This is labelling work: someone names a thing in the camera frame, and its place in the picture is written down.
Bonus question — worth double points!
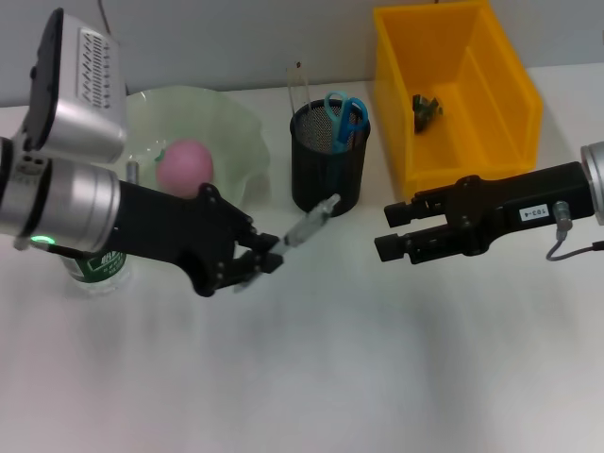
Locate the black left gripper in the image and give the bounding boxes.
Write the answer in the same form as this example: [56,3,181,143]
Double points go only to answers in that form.
[106,181,286,298]

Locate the clear green-label water bottle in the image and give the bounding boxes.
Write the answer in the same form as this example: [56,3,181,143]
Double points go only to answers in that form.
[59,252,131,296]

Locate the grey clear pen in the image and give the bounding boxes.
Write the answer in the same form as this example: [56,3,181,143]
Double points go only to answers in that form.
[233,193,343,294]

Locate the clear plastic ruler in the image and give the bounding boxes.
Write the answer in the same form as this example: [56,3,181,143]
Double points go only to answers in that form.
[284,59,313,115]

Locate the black mesh pen cup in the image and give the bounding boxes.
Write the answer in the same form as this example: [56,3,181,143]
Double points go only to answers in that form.
[289,98,373,219]

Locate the pale green glass fruit plate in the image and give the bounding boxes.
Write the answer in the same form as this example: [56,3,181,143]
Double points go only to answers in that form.
[120,86,273,209]

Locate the yellow plastic storage bin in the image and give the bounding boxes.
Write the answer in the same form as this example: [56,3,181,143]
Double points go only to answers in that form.
[373,0,545,202]

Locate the right gripper cable with plugs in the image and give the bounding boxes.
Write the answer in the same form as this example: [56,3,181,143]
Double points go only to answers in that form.
[545,200,604,263]

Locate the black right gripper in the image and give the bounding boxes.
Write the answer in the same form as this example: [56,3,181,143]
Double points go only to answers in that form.
[374,161,596,265]

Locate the blue capped scissors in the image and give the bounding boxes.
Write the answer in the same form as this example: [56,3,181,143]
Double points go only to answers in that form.
[324,91,370,155]

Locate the pink peach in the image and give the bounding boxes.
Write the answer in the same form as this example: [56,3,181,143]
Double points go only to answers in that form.
[155,140,216,199]

